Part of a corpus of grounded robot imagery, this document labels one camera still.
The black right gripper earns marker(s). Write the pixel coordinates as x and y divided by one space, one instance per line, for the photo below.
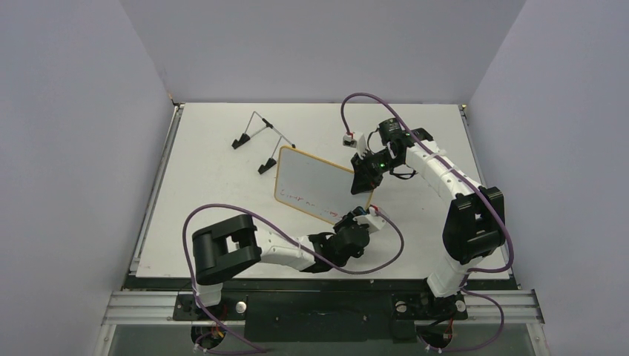
367 170

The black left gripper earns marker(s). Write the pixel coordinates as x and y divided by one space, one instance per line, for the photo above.
348 219

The yellow framed whiteboard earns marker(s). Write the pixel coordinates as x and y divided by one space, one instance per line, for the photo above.
316 187

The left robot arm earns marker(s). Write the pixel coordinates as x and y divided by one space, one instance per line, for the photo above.
225 249

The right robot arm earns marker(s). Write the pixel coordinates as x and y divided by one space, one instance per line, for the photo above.
473 227

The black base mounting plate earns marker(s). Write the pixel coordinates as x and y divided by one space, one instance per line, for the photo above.
314 310

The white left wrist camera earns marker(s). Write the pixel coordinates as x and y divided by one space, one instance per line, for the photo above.
371 219

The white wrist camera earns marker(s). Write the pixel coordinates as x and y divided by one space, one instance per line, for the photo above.
371 219
357 141

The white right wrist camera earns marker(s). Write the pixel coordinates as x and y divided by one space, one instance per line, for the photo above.
357 141

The black wire easel stand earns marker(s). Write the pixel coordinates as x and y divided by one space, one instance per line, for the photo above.
263 135

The aluminium extrusion rail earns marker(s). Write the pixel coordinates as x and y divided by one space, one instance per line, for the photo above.
160 308

